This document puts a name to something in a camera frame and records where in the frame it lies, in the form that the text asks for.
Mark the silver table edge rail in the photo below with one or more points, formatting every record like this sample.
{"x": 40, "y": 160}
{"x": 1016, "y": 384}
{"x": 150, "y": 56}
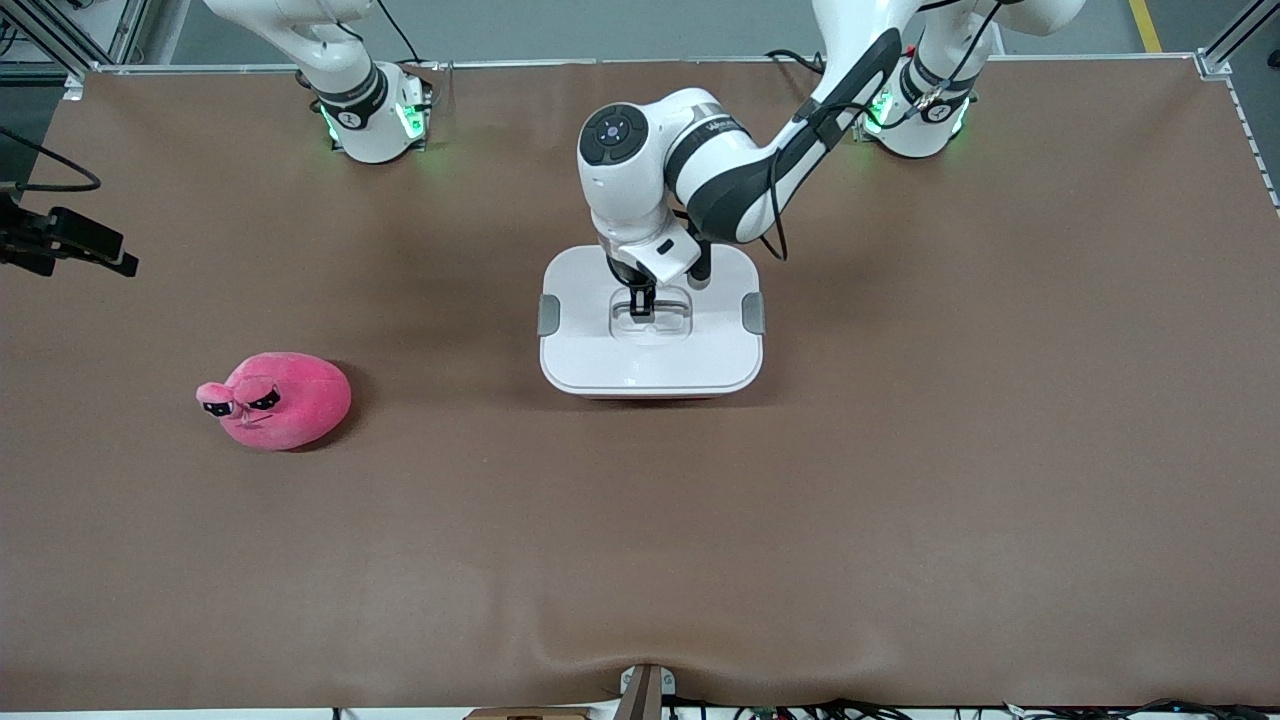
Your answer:
{"x": 650, "y": 61}

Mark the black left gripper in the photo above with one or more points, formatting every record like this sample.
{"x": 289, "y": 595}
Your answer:
{"x": 627, "y": 271}

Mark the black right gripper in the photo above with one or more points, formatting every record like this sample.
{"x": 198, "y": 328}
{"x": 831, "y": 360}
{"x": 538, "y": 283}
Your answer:
{"x": 22, "y": 241}

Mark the pink plastic box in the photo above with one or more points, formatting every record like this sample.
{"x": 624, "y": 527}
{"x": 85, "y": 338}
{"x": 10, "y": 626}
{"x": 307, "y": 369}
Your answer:
{"x": 650, "y": 397}

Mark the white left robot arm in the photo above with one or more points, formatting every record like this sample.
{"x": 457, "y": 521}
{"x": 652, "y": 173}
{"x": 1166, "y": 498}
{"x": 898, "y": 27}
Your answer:
{"x": 640, "y": 180}

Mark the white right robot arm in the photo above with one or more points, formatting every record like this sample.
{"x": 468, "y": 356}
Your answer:
{"x": 365, "y": 120}

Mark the brown table mat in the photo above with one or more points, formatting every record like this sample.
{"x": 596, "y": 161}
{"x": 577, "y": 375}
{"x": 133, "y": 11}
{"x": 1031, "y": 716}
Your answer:
{"x": 640, "y": 540}

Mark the white box lid grey latches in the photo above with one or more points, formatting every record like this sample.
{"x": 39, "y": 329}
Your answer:
{"x": 600, "y": 360}

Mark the pink plush toy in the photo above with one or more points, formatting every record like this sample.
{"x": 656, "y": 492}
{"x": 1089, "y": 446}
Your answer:
{"x": 290, "y": 400}

